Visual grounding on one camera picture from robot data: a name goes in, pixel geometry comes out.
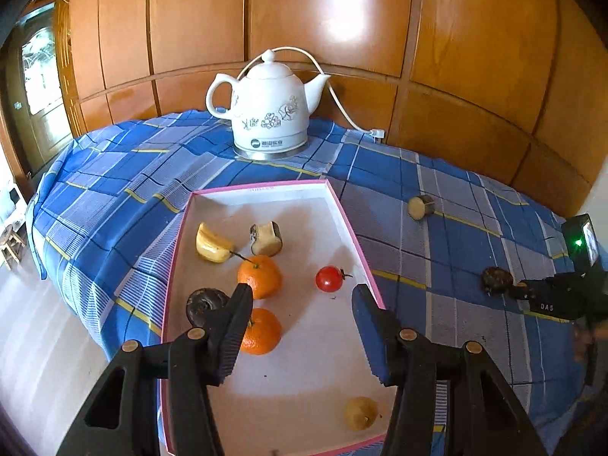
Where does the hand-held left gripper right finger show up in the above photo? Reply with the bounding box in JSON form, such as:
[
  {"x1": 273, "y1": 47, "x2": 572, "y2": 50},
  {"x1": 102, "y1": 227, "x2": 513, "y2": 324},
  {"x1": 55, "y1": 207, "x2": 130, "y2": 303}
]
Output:
[{"x1": 352, "y1": 283, "x2": 548, "y2": 456}]

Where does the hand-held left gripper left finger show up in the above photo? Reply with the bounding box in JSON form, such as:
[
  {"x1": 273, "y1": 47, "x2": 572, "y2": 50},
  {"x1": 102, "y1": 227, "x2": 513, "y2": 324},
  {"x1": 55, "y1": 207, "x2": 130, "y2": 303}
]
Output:
[{"x1": 56, "y1": 283, "x2": 254, "y2": 456}]

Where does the dark brown lumpy fruit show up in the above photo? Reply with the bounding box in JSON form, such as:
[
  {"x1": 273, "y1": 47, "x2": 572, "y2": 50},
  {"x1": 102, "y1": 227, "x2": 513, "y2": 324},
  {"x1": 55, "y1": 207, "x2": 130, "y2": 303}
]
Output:
[{"x1": 481, "y1": 267, "x2": 515, "y2": 294}]

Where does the orange tangerine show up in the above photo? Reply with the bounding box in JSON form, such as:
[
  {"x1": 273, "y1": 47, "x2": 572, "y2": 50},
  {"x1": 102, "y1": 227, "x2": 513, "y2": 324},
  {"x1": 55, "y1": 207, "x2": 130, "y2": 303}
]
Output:
[
  {"x1": 239, "y1": 308, "x2": 283, "y2": 355},
  {"x1": 237, "y1": 255, "x2": 283, "y2": 300}
]

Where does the dark brown fruit cylinder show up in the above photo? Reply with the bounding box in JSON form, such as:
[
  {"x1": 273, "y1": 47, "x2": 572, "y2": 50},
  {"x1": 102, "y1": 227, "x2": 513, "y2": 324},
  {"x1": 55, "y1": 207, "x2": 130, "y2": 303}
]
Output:
[{"x1": 185, "y1": 287, "x2": 231, "y2": 328}]

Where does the red cherry tomato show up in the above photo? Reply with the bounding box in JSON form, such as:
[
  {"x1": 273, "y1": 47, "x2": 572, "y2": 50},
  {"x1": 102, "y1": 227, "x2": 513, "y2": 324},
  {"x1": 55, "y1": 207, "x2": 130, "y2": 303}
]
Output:
[{"x1": 316, "y1": 266, "x2": 345, "y2": 293}]

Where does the small yellow fruit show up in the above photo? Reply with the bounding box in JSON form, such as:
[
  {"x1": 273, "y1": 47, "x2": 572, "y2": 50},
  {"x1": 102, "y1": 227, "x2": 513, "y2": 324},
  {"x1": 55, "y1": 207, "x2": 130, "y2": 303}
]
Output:
[{"x1": 344, "y1": 396, "x2": 380, "y2": 432}]

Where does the yellow banana piece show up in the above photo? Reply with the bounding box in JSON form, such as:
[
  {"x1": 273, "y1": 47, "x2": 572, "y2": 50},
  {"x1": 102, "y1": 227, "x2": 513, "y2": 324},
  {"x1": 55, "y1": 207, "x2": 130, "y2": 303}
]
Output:
[{"x1": 196, "y1": 222, "x2": 236, "y2": 264}]

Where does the beige cut fruit chunk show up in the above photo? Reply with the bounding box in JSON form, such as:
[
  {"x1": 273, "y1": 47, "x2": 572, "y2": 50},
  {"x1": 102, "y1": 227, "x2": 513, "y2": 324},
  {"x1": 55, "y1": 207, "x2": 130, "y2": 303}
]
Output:
[
  {"x1": 407, "y1": 194, "x2": 436, "y2": 220},
  {"x1": 249, "y1": 221, "x2": 284, "y2": 257}
]

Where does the white box with pink rim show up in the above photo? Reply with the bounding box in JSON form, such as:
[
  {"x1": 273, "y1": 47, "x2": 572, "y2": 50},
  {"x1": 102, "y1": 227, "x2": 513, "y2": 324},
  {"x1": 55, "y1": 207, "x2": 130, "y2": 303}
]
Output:
[{"x1": 159, "y1": 179, "x2": 398, "y2": 456}]

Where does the silver kettle base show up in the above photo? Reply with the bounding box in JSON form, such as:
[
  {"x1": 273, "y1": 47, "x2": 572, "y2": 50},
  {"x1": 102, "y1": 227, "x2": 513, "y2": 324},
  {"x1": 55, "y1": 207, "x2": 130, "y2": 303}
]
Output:
[{"x1": 232, "y1": 139, "x2": 310, "y2": 161}]

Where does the blue plaid tablecloth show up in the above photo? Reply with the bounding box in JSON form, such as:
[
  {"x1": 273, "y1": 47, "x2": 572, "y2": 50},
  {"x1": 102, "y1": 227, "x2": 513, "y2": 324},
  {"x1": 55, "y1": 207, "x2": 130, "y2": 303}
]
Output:
[{"x1": 26, "y1": 109, "x2": 608, "y2": 440}]

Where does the white ceramic electric kettle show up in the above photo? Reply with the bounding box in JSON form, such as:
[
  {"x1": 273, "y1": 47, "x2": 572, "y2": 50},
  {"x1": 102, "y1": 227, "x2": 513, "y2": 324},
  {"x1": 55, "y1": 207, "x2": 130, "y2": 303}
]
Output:
[{"x1": 206, "y1": 49, "x2": 332, "y2": 152}]

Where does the small wooden stool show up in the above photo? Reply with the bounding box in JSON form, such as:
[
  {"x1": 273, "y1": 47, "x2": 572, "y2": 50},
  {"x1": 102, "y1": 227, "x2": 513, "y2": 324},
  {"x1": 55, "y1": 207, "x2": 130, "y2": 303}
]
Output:
[{"x1": 0, "y1": 225, "x2": 25, "y2": 272}]

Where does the white plastic item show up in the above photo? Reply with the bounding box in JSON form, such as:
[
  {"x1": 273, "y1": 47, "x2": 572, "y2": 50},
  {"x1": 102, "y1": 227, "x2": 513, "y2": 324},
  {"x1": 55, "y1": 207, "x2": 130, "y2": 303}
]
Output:
[{"x1": 4, "y1": 184, "x2": 28, "y2": 225}]

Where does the wooden glass door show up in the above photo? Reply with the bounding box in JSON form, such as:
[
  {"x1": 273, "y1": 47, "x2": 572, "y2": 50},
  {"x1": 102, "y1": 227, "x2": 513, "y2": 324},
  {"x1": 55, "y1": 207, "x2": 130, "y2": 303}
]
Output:
[{"x1": 2, "y1": 2, "x2": 74, "y2": 169}]

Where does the white power cable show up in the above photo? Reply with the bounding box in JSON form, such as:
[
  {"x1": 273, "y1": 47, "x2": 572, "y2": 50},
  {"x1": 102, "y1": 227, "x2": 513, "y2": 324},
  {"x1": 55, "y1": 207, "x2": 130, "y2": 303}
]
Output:
[{"x1": 236, "y1": 46, "x2": 386, "y2": 139}]

